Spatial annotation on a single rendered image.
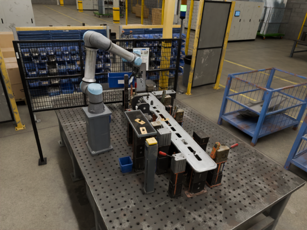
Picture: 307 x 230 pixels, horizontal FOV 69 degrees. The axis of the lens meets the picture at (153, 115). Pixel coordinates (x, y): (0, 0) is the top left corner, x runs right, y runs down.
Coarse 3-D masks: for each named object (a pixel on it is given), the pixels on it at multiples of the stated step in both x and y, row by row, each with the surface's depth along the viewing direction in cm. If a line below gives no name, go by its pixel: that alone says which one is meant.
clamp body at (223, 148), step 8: (224, 144) 168; (216, 152) 162; (224, 152) 163; (216, 160) 164; (224, 160) 168; (216, 168) 169; (208, 176) 177; (216, 176) 173; (208, 184) 178; (216, 184) 178
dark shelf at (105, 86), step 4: (148, 80) 293; (100, 84) 271; (104, 84) 271; (108, 84) 272; (156, 84) 281; (104, 88) 261; (108, 88) 262; (112, 88) 262; (116, 88) 263; (120, 88) 264; (128, 88) 267; (132, 88) 269
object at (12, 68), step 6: (6, 60) 437; (12, 60) 439; (6, 66) 405; (12, 66) 407; (12, 72) 400; (18, 72) 406; (12, 78) 404; (18, 78) 410; (12, 84) 409; (18, 84) 415; (12, 90) 412; (18, 90) 418; (18, 96) 423; (24, 96) 429
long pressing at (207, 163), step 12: (144, 96) 254; (156, 108) 229; (156, 120) 205; (168, 120) 207; (180, 132) 190; (180, 144) 175; (192, 144) 176; (192, 156) 163; (204, 156) 163; (192, 168) 152; (204, 168) 152
